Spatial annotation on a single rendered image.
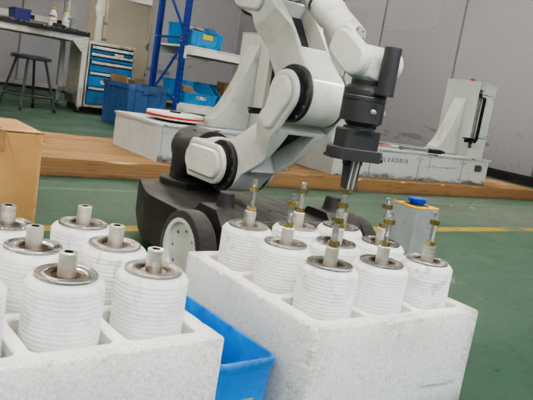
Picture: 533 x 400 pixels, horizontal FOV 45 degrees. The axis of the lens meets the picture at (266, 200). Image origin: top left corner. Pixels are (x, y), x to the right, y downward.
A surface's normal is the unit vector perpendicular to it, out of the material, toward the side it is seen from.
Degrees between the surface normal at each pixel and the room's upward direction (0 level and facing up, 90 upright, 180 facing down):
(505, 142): 90
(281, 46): 90
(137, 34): 90
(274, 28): 111
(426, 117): 90
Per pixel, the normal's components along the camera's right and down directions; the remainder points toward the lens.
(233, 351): -0.78, -0.06
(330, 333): 0.57, 0.23
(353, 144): 0.37, 0.22
